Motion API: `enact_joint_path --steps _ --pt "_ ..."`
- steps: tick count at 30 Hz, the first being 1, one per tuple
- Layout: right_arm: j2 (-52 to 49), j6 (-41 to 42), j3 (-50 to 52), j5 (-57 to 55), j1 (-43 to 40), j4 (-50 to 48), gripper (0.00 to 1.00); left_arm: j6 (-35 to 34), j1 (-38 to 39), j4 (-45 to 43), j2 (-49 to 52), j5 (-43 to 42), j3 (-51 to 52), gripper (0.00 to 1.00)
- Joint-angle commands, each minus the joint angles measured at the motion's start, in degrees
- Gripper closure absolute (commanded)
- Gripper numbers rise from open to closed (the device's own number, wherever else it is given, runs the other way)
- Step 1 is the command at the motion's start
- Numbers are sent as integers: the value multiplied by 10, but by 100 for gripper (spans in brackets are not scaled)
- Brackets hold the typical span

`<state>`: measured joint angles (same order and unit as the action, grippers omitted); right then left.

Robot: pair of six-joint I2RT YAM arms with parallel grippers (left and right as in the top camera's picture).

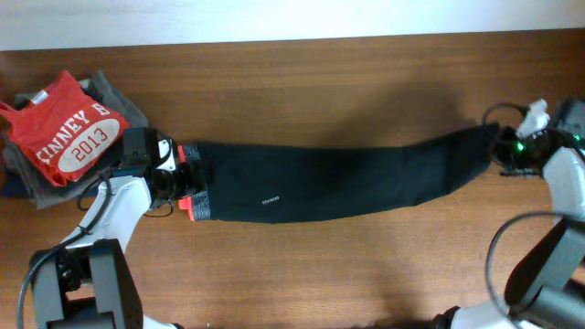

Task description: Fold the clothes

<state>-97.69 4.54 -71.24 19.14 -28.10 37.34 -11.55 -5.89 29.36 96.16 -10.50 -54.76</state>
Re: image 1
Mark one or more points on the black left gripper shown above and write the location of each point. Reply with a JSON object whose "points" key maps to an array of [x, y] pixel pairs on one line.
{"points": [[187, 182]]}

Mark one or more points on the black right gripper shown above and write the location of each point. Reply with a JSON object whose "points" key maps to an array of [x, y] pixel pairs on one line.
{"points": [[502, 139]]}

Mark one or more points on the black leggings with red waistband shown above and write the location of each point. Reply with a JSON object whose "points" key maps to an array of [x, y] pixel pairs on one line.
{"points": [[285, 184]]}

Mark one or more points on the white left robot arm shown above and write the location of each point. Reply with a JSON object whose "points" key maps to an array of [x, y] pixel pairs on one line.
{"points": [[85, 281]]}

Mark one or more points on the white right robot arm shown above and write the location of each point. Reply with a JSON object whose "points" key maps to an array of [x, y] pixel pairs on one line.
{"points": [[540, 291]]}

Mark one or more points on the red printed t-shirt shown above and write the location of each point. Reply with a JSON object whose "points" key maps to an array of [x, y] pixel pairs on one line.
{"points": [[64, 132]]}

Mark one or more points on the gray folded garment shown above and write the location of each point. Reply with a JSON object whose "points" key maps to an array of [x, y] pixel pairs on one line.
{"points": [[43, 194]]}

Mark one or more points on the dark blue folded garment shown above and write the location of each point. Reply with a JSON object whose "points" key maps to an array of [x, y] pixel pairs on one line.
{"points": [[14, 187]]}

